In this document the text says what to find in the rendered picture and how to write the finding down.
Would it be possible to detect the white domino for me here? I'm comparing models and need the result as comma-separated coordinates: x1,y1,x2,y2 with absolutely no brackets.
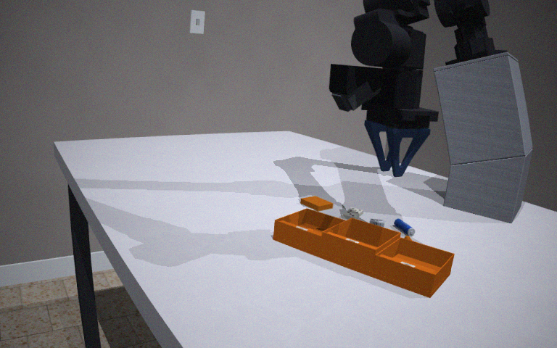
342,207,363,220

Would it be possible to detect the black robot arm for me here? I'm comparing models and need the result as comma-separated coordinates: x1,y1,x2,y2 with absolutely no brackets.
329,0,508,112

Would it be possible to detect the orange three-compartment tray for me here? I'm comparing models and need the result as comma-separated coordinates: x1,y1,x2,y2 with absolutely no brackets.
273,208,452,298

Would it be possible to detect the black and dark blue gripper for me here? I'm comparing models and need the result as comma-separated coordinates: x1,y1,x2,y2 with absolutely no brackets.
361,69,439,177

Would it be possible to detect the blue battery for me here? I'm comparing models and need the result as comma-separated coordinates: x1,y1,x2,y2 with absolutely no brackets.
394,219,415,236

